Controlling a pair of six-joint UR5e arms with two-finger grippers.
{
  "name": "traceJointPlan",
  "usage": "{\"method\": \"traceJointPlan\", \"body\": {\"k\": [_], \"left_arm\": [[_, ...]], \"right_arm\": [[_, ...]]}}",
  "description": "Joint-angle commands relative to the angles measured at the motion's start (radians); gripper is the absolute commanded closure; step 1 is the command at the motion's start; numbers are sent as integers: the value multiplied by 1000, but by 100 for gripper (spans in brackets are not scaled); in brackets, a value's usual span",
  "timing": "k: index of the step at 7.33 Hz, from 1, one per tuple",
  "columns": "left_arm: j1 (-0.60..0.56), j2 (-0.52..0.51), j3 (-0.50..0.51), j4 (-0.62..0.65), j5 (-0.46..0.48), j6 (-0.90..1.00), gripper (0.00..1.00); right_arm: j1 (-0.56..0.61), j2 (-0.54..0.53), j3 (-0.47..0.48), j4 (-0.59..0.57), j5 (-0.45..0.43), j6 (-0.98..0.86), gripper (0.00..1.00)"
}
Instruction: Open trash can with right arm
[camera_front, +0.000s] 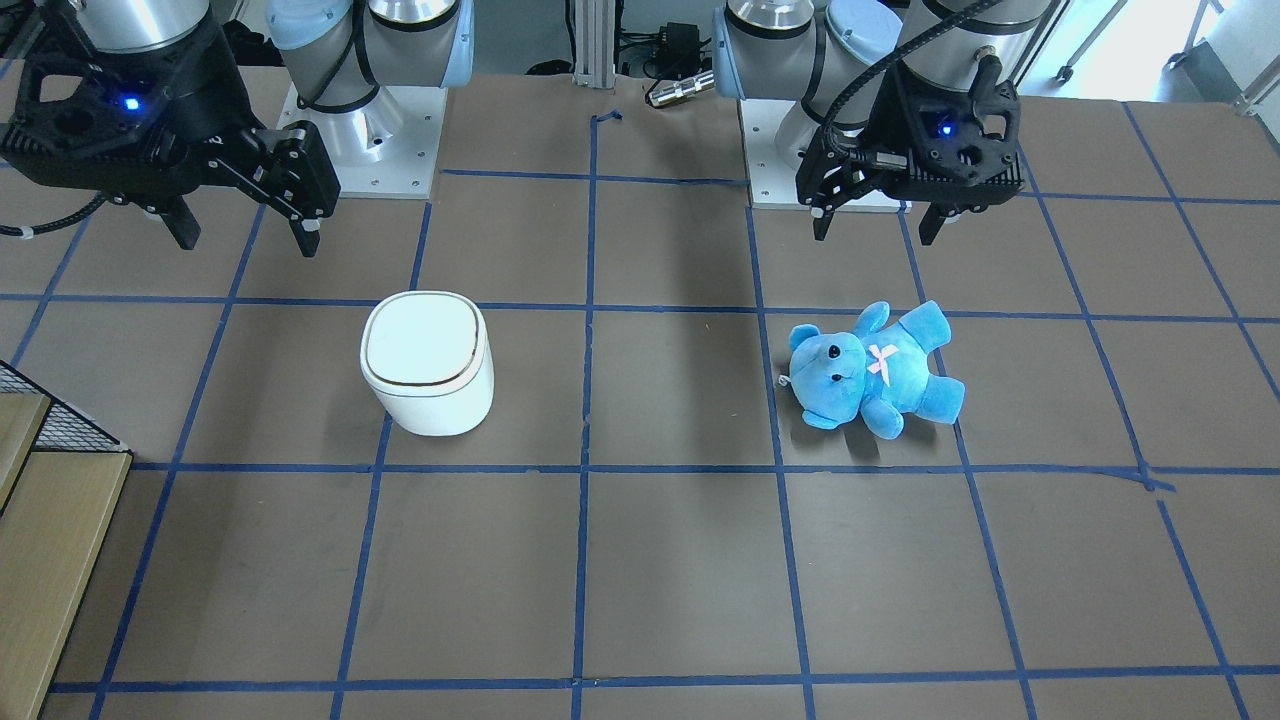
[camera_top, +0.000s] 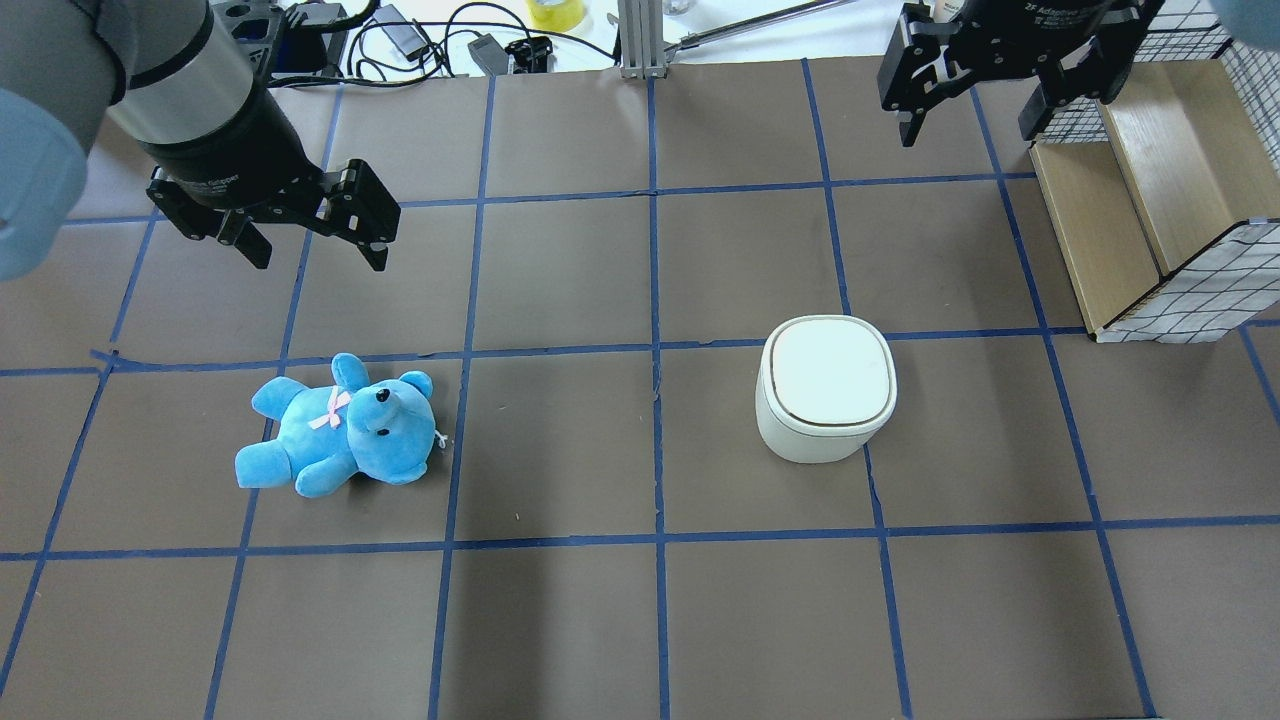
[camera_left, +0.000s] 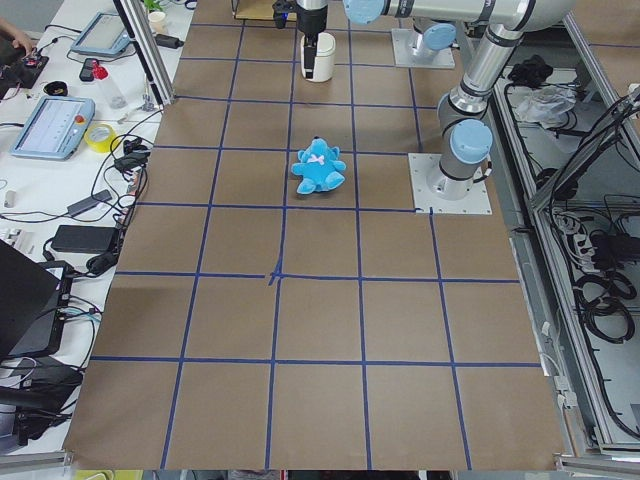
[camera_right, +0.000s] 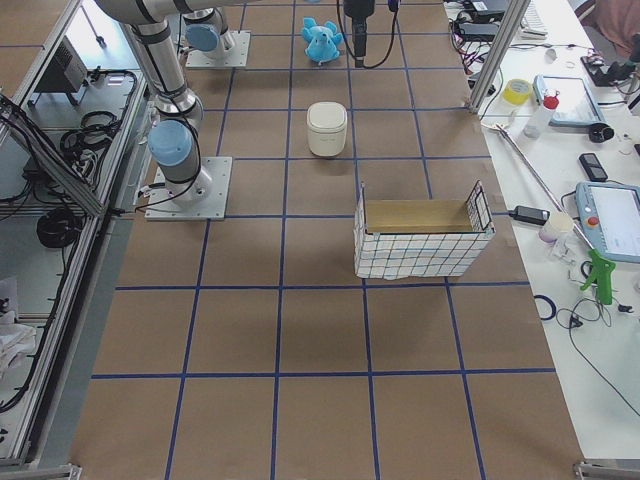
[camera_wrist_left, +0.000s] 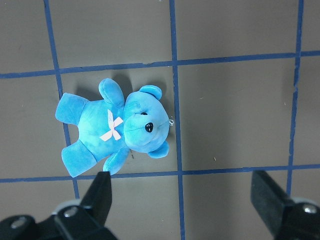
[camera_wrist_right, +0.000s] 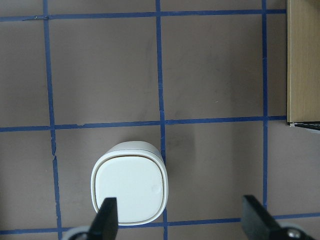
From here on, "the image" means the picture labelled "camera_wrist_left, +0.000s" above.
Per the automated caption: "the blue teddy bear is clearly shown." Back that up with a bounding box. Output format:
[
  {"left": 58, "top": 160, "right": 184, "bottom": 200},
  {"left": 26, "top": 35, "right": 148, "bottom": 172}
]
[{"left": 55, "top": 78, "right": 170, "bottom": 178}]

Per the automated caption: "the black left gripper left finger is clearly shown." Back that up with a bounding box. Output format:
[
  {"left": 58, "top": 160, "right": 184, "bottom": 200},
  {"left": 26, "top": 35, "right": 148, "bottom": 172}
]
[{"left": 0, "top": 171, "right": 117, "bottom": 240}]

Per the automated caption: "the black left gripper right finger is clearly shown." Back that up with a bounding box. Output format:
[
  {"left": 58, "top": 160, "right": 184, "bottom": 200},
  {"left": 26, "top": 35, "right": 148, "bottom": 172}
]
[{"left": 250, "top": 170, "right": 320, "bottom": 240}]

